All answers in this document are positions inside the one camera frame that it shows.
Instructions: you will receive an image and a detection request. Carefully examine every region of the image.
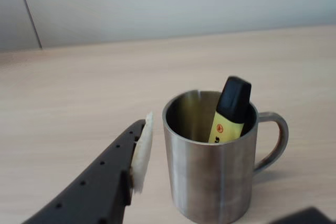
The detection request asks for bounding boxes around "grey padded gripper finger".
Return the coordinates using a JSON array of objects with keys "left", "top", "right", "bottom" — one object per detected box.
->
[
  {"left": 22, "top": 111, "right": 153, "bottom": 224},
  {"left": 271, "top": 207, "right": 336, "bottom": 224}
]

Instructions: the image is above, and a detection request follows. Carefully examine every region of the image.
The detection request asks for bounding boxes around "yellow highlighter with black cap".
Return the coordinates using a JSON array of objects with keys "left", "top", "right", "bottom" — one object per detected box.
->
[{"left": 208, "top": 76, "right": 252, "bottom": 145}]

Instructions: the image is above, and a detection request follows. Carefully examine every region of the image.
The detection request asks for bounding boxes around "silver metal cup with handle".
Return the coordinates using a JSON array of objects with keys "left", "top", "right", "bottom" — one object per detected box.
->
[{"left": 162, "top": 90, "right": 289, "bottom": 224}]

